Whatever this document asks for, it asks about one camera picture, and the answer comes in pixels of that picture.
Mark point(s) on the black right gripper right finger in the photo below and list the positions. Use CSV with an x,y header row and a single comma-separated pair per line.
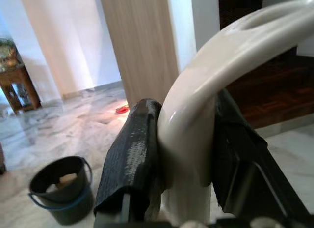
x,y
235,151

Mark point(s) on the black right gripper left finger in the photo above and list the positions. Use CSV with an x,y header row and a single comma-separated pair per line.
x,y
132,151

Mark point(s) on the tan cardboard piece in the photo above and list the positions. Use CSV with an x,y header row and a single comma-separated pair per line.
x,y
66,180

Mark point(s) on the dark wood staircase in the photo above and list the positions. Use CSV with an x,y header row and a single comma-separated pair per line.
x,y
269,95

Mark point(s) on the black plastic bucket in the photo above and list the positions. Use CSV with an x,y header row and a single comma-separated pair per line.
x,y
73,208

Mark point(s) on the light wood panel column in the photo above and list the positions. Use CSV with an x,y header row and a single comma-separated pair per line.
x,y
142,53

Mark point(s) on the small brown wooden table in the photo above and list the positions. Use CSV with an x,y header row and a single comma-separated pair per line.
x,y
22,90

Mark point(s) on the green table ornament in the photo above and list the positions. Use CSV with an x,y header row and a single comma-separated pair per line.
x,y
8,53

